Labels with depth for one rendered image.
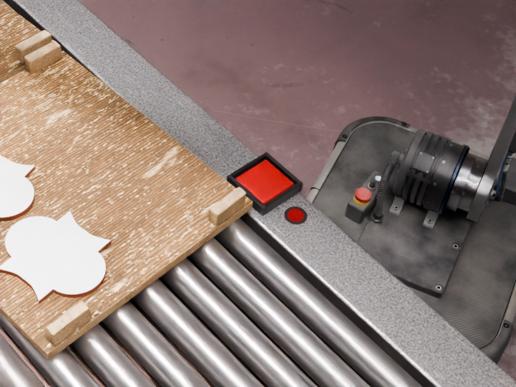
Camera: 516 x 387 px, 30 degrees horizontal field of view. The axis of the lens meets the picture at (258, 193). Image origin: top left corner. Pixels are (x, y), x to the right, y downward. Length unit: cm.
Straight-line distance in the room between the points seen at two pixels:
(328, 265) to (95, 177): 34
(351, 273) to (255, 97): 158
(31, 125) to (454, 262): 110
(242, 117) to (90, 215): 150
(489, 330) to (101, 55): 105
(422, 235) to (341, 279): 95
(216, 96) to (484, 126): 78
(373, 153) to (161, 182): 112
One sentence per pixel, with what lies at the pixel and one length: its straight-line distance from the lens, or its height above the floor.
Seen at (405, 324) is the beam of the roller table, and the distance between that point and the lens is 125.
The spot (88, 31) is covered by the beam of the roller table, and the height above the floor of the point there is 91.
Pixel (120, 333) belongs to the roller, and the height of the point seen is 91.
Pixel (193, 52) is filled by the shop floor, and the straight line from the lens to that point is 294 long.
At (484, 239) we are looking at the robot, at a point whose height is 24.
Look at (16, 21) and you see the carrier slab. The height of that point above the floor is 94.
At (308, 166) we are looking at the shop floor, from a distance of 264.
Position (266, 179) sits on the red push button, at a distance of 135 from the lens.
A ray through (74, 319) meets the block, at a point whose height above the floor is 96.
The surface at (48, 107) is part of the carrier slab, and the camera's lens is 143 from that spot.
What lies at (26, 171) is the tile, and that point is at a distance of 134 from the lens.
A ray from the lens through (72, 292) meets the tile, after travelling 121.
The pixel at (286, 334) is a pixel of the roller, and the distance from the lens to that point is 121.
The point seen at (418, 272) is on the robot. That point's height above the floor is 26.
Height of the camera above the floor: 193
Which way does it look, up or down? 49 degrees down
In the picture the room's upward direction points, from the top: 8 degrees clockwise
